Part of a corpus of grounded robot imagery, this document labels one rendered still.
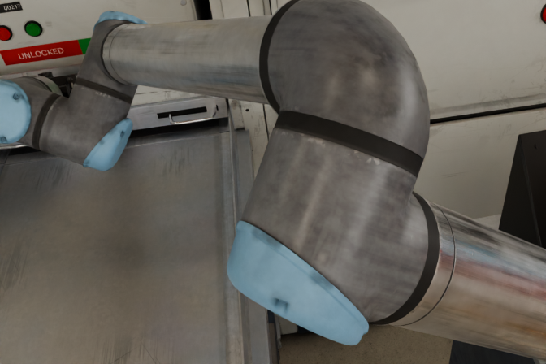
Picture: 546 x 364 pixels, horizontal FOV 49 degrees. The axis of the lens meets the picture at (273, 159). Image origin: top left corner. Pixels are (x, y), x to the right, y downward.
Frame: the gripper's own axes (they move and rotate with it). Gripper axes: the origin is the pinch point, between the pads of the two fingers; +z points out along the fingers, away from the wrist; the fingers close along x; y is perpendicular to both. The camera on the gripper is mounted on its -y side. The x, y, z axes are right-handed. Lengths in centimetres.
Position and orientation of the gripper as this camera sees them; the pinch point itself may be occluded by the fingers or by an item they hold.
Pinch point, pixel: (63, 92)
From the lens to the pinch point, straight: 129.9
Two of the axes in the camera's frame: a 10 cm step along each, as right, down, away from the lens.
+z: -0.2, -2.0, 9.8
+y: 9.9, -1.4, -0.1
